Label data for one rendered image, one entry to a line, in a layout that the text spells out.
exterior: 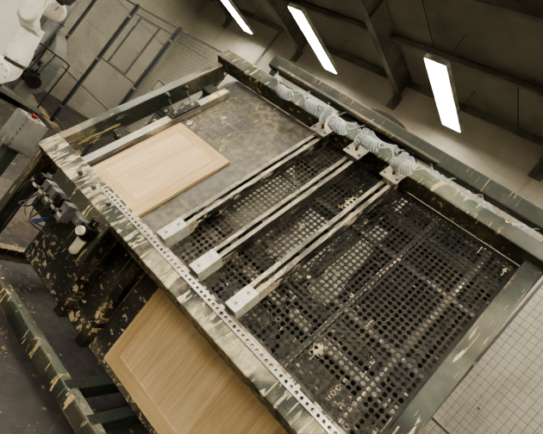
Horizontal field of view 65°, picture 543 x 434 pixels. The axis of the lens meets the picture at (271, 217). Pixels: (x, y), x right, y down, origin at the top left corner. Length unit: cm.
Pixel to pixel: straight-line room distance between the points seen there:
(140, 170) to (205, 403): 116
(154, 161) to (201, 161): 24
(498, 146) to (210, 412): 591
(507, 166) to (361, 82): 294
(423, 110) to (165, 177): 582
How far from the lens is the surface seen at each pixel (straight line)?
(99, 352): 235
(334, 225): 198
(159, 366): 210
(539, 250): 217
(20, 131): 239
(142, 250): 192
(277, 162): 222
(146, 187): 221
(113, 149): 243
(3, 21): 600
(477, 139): 713
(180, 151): 237
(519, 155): 697
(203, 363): 197
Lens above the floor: 137
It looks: 2 degrees down
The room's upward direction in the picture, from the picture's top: 39 degrees clockwise
